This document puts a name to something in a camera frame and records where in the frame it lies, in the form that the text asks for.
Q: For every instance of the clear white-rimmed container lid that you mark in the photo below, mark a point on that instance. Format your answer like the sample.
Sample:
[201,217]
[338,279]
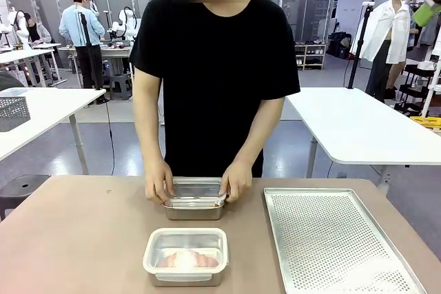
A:
[186,239]
[196,190]

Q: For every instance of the steel airtight container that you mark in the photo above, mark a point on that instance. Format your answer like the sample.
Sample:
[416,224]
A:
[193,213]

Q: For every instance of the golden croissant bread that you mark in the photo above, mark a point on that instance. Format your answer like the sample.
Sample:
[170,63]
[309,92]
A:
[165,260]

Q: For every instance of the person's right forearm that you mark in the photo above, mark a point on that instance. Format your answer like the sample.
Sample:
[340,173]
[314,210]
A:
[148,128]

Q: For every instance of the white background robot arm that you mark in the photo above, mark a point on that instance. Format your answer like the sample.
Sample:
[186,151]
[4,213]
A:
[19,27]
[125,23]

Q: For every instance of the person's left forearm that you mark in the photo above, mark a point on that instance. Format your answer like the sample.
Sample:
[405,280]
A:
[258,128]

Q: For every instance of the person's left hand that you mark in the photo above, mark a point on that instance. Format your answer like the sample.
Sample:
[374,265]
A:
[239,180]

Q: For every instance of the person's right hand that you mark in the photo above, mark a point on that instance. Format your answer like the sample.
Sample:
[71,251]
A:
[156,180]

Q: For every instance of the black tripod stand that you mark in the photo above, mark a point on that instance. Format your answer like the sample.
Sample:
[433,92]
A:
[358,46]
[90,60]

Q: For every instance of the black rolling cart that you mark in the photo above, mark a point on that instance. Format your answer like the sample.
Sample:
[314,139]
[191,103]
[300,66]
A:
[413,91]

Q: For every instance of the black bag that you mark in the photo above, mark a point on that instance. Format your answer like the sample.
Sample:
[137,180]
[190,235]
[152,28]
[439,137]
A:
[339,44]

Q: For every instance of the yellow plastic crate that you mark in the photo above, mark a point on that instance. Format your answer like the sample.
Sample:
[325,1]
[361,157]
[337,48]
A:
[427,122]

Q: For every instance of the low shoe shelf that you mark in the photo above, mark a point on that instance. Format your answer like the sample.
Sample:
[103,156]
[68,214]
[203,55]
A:
[310,54]

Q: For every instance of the white side table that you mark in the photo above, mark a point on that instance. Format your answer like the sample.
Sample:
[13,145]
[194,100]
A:
[361,128]
[51,104]

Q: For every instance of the person's black t-shirt torso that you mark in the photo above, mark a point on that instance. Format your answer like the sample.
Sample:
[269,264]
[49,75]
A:
[213,84]

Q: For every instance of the perforated metal baking tray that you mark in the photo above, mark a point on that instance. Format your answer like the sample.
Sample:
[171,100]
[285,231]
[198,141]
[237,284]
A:
[330,239]

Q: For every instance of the grey step stool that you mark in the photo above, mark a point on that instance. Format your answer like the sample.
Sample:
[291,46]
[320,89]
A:
[120,87]

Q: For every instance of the man in light-blue shirt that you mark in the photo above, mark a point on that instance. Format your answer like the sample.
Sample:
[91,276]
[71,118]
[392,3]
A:
[81,29]

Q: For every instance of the seated person in grey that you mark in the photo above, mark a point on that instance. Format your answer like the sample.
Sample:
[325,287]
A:
[38,32]

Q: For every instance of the white background workbench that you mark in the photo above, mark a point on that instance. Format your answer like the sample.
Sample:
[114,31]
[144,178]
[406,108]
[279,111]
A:
[27,54]

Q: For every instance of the grey perforated basket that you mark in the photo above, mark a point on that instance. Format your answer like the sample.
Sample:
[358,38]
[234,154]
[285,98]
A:
[12,113]

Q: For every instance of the black round stool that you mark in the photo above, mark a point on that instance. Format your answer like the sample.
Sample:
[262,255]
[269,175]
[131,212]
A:
[24,185]

